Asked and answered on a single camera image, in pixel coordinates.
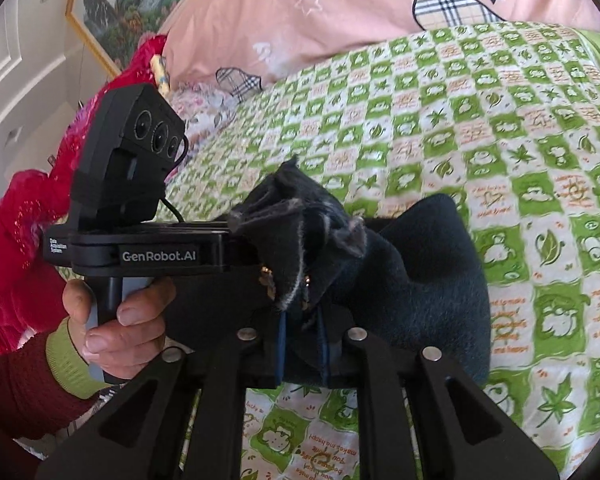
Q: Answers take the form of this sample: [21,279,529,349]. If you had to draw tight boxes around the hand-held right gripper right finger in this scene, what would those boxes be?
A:
[318,310,562,480]

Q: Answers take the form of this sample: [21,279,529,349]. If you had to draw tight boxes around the dark navy pants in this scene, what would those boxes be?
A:
[169,156,492,392]

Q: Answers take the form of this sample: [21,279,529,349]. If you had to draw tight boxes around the red fuzzy blanket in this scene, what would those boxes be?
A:
[0,35,168,356]

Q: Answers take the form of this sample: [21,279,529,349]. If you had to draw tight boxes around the framed landscape painting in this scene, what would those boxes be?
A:
[65,0,221,80]

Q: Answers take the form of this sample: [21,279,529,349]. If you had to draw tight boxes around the green checkered bed sheet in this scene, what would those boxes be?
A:
[165,21,600,480]

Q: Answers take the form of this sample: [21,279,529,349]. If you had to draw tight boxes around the yellow patterned roll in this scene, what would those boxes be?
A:
[149,55,172,95]

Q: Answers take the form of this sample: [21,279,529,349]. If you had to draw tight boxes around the pale floral pillow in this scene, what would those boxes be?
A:
[167,80,268,201]

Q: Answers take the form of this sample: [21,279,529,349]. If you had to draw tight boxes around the person's left hand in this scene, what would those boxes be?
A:
[62,275,177,377]

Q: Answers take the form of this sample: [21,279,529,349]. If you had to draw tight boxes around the pink pillow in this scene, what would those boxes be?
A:
[161,0,600,92]

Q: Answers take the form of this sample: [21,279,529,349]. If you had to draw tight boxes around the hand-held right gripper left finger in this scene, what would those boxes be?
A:
[34,328,287,480]

